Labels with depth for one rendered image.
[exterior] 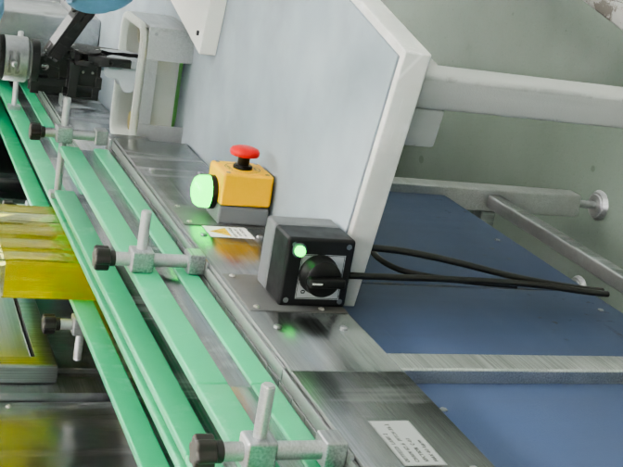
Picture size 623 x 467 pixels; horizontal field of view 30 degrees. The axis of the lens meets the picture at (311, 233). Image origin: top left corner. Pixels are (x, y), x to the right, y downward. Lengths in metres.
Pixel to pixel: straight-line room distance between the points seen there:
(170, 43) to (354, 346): 0.90
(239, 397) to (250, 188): 0.49
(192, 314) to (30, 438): 0.42
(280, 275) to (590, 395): 0.35
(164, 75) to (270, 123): 0.43
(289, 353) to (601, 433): 0.31
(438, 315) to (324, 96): 0.30
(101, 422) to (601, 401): 0.73
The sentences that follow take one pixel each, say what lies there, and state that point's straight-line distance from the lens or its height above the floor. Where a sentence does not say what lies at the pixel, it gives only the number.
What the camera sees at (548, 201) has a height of 0.12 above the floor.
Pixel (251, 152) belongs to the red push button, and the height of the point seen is 0.79.
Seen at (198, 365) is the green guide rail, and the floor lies 0.95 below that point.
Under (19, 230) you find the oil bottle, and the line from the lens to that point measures 1.82.
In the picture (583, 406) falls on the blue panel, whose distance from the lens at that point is 1.24.
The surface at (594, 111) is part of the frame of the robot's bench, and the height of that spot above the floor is 0.46.
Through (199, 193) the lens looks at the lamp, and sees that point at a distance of 1.53.
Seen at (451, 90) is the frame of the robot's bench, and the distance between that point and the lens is 1.32.
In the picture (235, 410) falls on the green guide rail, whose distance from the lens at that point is 1.06.
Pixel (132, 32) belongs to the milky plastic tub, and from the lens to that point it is 2.12.
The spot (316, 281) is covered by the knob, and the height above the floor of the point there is 0.81.
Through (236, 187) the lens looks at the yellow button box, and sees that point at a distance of 1.52.
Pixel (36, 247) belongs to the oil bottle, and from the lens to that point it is 1.76.
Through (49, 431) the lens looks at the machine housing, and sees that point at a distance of 1.64.
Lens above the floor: 1.28
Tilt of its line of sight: 22 degrees down
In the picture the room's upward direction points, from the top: 87 degrees counter-clockwise
